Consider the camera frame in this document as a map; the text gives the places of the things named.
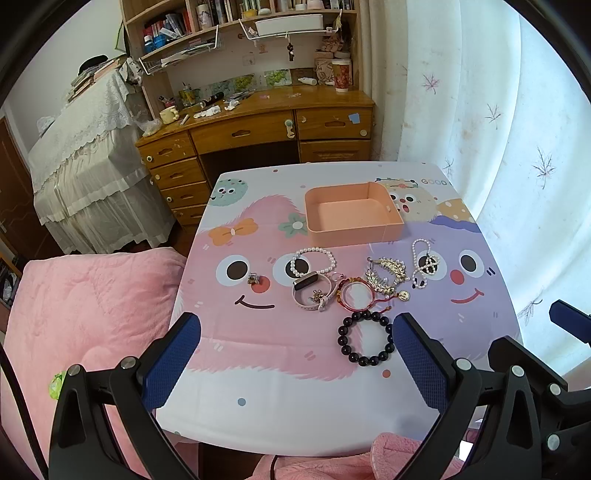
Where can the pink smart watch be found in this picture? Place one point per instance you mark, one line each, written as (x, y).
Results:
(304, 280)

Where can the doll figurine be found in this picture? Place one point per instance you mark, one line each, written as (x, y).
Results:
(332, 46)

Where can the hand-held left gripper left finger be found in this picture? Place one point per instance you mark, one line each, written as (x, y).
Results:
(171, 360)

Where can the yellow mug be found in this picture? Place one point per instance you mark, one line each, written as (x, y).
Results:
(168, 115)

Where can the white storage box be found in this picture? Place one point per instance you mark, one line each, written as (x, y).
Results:
(288, 25)

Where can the stack of books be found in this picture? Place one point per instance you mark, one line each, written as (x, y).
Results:
(92, 76)

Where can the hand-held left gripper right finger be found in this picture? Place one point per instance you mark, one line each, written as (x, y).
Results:
(418, 360)

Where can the pink fleece cloth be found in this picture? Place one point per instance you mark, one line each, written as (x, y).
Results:
(392, 450)

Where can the gold coin pendant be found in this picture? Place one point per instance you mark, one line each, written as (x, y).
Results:
(404, 295)

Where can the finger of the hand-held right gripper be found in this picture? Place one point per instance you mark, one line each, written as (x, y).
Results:
(570, 319)
(508, 350)

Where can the pink fleece blanket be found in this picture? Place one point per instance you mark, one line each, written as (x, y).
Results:
(92, 300)

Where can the wooden desk hutch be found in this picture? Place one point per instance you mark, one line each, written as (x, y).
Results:
(130, 32)

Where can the small green object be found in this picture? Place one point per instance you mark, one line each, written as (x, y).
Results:
(55, 385)

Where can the black tube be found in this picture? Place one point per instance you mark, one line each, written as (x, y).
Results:
(212, 97)

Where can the white crumpled tissues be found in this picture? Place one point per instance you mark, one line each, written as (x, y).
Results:
(210, 111)

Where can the row of shelf books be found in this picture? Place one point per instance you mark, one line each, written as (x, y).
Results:
(166, 30)

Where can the black hanging charm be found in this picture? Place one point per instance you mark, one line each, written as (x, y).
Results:
(290, 50)

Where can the cartoon printed tablecloth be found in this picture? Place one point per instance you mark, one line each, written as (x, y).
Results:
(277, 369)

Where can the row of fruit pictures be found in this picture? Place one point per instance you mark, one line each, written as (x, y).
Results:
(244, 82)

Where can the wooden desk with drawers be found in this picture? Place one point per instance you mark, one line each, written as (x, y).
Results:
(258, 129)

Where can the red patterned cup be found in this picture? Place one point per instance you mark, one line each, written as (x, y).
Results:
(342, 76)

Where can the green drawer hook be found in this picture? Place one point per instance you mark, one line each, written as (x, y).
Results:
(289, 127)

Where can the brown door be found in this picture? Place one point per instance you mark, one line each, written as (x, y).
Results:
(14, 184)

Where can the white bottle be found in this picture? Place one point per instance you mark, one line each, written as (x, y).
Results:
(307, 81)

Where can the brown paper bag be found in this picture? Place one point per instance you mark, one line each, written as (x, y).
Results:
(323, 71)

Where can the white floral curtain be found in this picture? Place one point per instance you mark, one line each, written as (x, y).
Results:
(485, 115)

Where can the pink plastic tray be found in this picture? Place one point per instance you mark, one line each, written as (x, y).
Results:
(351, 212)

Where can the clear plastic bag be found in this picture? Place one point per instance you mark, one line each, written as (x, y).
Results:
(150, 127)

